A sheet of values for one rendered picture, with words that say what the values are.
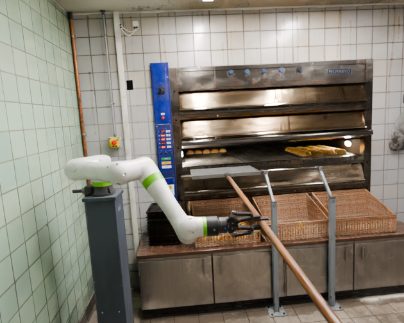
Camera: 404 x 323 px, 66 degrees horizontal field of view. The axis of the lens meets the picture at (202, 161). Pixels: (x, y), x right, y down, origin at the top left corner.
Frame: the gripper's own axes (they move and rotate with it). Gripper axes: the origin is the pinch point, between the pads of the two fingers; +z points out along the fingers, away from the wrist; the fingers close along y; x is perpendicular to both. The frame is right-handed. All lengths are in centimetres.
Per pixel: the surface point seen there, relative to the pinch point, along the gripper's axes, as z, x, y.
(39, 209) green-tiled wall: -124, -54, 3
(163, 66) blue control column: -45, -155, -90
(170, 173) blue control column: -45, -151, 8
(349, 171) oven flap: 132, -152, 17
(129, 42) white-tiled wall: -74, -160, -112
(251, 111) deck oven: 35, -156, -46
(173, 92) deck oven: -38, -157, -67
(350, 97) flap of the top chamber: 131, -154, -55
